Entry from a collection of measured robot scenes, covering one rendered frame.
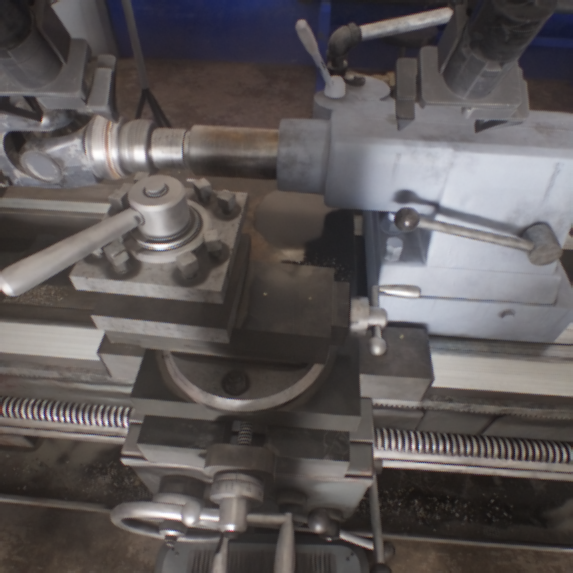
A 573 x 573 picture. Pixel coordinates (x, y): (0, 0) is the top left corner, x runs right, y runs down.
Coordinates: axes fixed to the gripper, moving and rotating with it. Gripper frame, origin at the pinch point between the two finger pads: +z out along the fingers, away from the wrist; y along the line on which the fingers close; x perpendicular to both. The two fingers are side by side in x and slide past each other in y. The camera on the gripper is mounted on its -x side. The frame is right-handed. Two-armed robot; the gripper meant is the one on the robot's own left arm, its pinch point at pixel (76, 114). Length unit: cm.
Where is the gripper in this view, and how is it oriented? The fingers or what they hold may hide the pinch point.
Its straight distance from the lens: 62.8
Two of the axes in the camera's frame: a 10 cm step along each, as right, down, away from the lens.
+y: -10.0, -0.3, 0.0
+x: -0.3, 9.8, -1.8
